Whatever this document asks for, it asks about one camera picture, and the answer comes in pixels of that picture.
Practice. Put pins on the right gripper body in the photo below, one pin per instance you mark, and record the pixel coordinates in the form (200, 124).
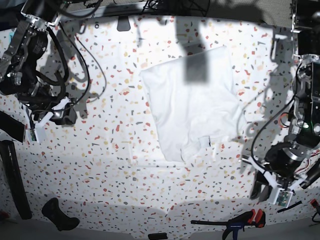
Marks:
(61, 114)

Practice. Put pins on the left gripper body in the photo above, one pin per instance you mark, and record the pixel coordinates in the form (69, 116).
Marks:
(281, 189)

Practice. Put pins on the white T-shirt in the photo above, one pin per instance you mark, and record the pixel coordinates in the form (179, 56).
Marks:
(193, 102)

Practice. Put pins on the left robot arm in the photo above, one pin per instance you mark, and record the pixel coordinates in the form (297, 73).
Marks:
(303, 135)

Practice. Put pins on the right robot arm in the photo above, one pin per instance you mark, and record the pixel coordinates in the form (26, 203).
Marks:
(42, 98)

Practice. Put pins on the black cylinder flashlight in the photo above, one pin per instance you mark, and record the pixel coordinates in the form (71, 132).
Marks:
(312, 175)

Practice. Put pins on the black bar clamp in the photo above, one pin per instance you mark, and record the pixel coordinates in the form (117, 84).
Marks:
(248, 218)

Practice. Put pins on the black flat box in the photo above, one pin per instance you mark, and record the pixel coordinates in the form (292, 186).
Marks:
(14, 128)

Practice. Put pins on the black curved stand leg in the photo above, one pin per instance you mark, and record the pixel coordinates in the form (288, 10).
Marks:
(13, 176)

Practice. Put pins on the terrazzo patterned tablecloth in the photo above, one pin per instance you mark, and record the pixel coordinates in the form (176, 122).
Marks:
(108, 169)

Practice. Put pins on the black game controller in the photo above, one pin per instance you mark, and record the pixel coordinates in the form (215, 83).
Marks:
(52, 211)

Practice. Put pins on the black table clip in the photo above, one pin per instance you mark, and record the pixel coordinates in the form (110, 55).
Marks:
(123, 24)

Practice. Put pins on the small black rectangular device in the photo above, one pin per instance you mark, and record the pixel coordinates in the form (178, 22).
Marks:
(158, 236)

